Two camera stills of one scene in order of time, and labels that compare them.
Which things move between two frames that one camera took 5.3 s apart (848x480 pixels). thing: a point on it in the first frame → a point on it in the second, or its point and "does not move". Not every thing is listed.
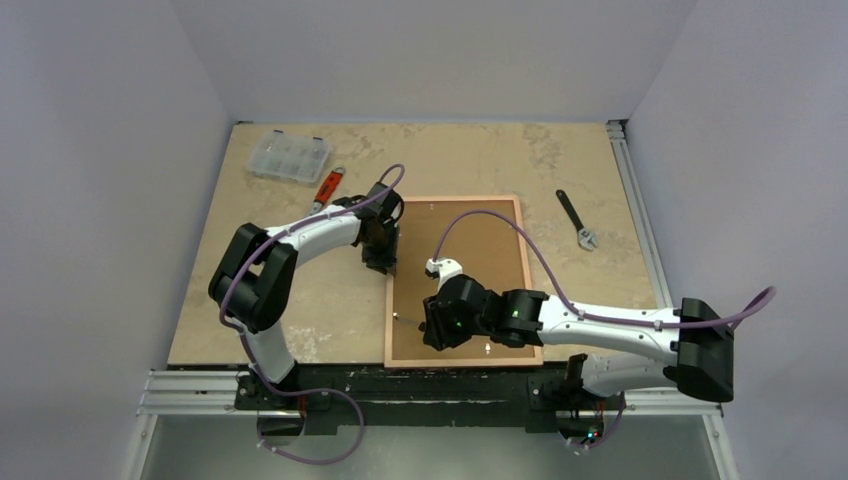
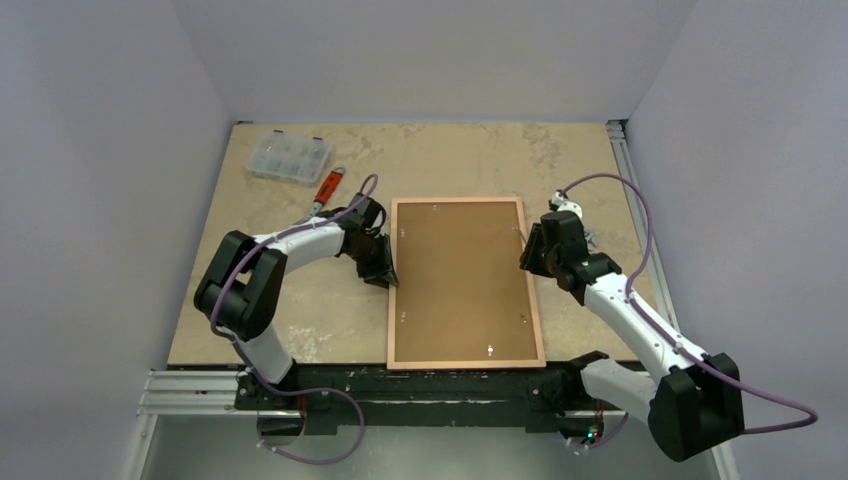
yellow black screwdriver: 419,325 → 520,234
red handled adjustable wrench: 327,189 does not move
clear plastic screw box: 290,157 does not move
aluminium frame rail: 218,390 does not move
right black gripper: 431,318 → 539,250
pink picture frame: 485,236 does not move
